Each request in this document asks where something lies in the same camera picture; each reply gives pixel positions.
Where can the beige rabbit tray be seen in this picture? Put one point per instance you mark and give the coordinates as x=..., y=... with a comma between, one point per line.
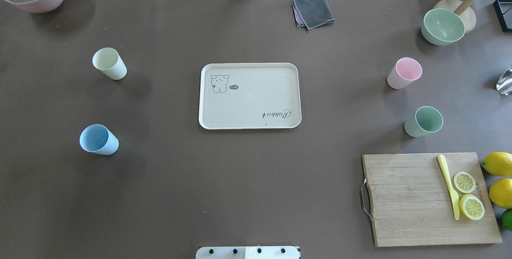
x=249, y=96

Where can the purple cloth under grey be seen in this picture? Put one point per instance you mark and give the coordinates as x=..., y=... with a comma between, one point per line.
x=299, y=22

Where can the wooden cup stand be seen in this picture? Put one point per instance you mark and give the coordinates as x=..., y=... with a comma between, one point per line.
x=462, y=9

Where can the cream cup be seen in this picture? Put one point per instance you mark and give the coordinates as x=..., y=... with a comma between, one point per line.
x=108, y=61

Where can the pink cup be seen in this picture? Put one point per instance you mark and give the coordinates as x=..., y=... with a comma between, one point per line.
x=406, y=71

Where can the blue cup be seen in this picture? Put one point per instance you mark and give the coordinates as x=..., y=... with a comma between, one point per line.
x=98, y=139

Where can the green lime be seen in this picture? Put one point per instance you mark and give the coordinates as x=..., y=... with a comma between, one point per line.
x=506, y=220

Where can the green bowl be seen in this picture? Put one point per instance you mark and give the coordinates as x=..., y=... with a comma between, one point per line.
x=442, y=27

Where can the upper lemon half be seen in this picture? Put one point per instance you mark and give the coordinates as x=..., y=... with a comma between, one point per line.
x=464, y=182

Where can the lower lemon half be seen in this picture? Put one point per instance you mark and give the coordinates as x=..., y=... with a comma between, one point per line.
x=471, y=207

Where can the yellow plastic knife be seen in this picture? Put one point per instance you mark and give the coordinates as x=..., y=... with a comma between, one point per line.
x=454, y=197

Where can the green cup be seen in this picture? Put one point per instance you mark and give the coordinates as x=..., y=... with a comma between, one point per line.
x=426, y=120

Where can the whole lemon near board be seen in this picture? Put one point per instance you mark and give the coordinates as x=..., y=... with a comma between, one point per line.
x=498, y=163

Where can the black framed mirror tray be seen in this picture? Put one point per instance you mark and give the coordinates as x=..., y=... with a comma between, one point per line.
x=502, y=7

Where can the grey folded cloth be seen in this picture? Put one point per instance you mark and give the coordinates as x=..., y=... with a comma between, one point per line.
x=314, y=13

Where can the lemon half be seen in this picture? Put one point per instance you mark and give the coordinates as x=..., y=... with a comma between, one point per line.
x=471, y=207
x=464, y=182

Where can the metal scoop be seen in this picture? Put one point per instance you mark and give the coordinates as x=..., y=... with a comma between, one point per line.
x=504, y=83

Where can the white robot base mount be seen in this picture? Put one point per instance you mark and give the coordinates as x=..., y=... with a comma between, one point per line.
x=249, y=252

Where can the wooden cutting board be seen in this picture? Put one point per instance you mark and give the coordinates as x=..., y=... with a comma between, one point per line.
x=410, y=204

